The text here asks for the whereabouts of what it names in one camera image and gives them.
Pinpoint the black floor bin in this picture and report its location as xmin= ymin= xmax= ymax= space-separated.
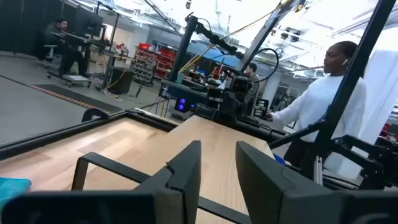
xmin=107 ymin=67 xmax=134 ymax=95

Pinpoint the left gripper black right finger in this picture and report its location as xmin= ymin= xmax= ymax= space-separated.
xmin=235 ymin=141 xmax=398 ymax=224

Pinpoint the black pole with jointed arm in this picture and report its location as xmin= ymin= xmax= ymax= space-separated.
xmin=167 ymin=14 xmax=245 ymax=83

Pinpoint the black work desk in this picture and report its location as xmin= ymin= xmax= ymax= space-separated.
xmin=51 ymin=30 xmax=106 ymax=77

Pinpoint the black box with blue lights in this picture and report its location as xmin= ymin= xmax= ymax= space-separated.
xmin=173 ymin=96 xmax=189 ymax=113

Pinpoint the black aluminium table frame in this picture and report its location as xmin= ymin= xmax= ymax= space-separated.
xmin=0 ymin=107 xmax=289 ymax=161

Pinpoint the teal cloth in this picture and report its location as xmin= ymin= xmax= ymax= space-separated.
xmin=0 ymin=177 xmax=32 ymax=212

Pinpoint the rack with red bins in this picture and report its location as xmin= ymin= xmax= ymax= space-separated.
xmin=132 ymin=42 xmax=178 ymax=87

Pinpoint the yellow cable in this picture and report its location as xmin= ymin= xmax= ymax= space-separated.
xmin=178 ymin=0 xmax=293 ymax=74

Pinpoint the white hanging sheet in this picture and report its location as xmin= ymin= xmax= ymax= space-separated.
xmin=357 ymin=49 xmax=398 ymax=147

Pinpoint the black slanted rig beam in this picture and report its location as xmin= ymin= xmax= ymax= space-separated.
xmin=269 ymin=0 xmax=397 ymax=187

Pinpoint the black striped floor mat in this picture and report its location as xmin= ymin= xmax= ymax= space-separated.
xmin=29 ymin=83 xmax=124 ymax=114

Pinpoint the flat wheeled cart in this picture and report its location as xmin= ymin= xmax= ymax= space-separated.
xmin=46 ymin=73 xmax=93 ymax=88

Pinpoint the black frame clamp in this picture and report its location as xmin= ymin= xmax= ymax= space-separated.
xmin=81 ymin=107 xmax=110 ymax=123

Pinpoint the person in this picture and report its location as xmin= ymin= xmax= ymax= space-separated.
xmin=266 ymin=40 xmax=368 ymax=175
xmin=43 ymin=18 xmax=90 ymax=77
xmin=244 ymin=63 xmax=261 ymax=116

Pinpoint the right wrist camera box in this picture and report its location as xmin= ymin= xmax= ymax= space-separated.
xmin=231 ymin=76 xmax=251 ymax=94

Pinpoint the black computer monitor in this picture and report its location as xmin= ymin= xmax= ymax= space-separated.
xmin=73 ymin=7 xmax=104 ymax=38

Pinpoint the black metal bracket assembly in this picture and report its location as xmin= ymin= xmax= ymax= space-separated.
xmin=329 ymin=133 xmax=398 ymax=190

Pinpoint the office chair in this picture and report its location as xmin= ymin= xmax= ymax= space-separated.
xmin=37 ymin=29 xmax=60 ymax=68

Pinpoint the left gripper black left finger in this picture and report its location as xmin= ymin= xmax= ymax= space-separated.
xmin=0 ymin=139 xmax=202 ymax=224

